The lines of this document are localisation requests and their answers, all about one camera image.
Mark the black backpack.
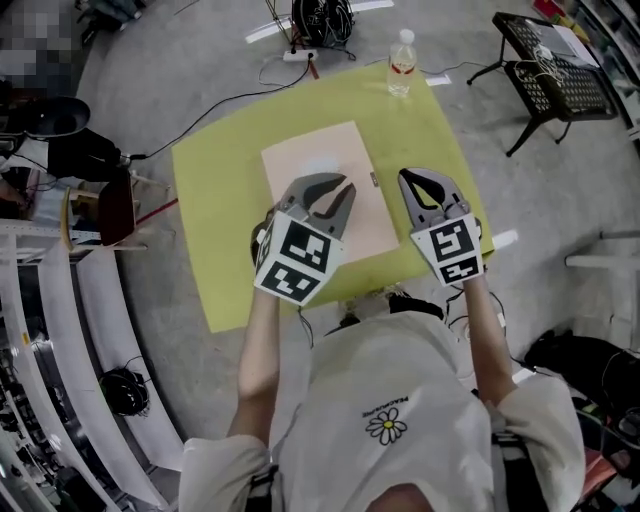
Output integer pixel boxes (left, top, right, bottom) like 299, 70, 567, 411
523, 329, 640, 404

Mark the black helmet with cables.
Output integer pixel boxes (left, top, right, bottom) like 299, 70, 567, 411
290, 0, 356, 50

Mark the person's left forearm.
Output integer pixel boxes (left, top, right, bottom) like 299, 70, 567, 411
227, 287, 282, 441

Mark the clear plastic water bottle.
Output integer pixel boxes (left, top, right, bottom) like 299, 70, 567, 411
387, 28, 418, 99

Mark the white metal bar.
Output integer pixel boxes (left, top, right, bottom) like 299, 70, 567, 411
564, 231, 640, 269

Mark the black metal mesh bench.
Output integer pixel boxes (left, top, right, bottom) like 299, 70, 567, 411
467, 11, 621, 159

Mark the long black floor cable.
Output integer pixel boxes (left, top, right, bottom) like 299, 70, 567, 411
130, 58, 314, 160

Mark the person's white t-shirt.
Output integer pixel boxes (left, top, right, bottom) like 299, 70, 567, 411
177, 309, 587, 512

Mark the grey flat sheet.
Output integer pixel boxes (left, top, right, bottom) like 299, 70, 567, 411
542, 24, 601, 69

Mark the person's right forearm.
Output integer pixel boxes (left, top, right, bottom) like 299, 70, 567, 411
462, 275, 519, 407

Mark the white charger cable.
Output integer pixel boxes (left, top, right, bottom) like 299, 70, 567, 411
519, 43, 567, 82

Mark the red cable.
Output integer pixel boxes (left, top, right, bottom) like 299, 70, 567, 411
134, 198, 180, 227

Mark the wooden chair dark red seat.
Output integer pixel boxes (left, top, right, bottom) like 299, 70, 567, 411
59, 168, 150, 257

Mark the black round bowl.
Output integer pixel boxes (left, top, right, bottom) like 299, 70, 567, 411
22, 96, 92, 140

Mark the yellow-green tablecloth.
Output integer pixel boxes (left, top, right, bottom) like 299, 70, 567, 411
171, 62, 497, 334

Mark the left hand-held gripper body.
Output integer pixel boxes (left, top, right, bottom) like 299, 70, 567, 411
252, 192, 347, 307

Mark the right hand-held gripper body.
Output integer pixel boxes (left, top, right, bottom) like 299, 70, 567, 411
409, 194, 485, 288

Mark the white curved shelf unit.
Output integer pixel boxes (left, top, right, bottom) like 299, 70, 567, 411
0, 219, 187, 512

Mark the black headset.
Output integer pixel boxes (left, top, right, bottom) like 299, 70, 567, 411
98, 366, 152, 419

